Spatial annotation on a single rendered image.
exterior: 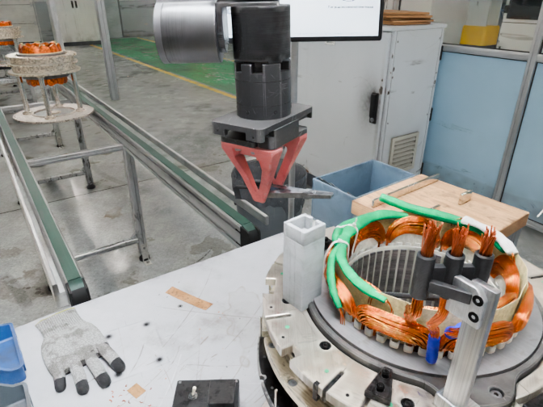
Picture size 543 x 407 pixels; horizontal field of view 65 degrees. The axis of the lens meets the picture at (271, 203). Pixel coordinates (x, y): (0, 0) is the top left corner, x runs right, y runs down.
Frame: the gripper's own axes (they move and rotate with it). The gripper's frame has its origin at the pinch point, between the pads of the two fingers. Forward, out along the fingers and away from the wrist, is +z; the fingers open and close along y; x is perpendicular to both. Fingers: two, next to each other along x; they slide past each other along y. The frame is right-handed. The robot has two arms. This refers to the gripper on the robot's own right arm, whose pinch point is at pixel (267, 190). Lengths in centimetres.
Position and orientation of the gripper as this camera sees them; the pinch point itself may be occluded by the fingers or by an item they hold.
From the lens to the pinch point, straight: 49.5
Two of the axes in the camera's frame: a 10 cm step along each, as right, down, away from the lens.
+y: -5.6, 3.9, -7.3
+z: 0.3, 8.9, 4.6
